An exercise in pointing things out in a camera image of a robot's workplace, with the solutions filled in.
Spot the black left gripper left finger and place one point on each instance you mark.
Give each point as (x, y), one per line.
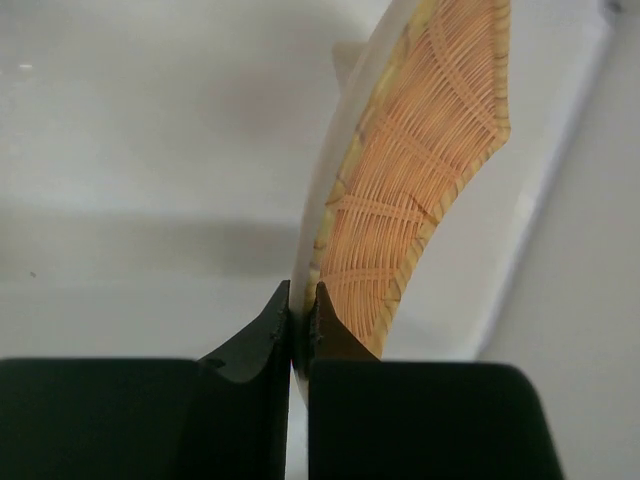
(223, 416)

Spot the translucent white plastic bin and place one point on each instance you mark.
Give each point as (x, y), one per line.
(156, 155)

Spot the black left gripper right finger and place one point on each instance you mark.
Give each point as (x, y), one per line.
(373, 419)

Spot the woven bamboo triangular tray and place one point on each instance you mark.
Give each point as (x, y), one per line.
(423, 106)

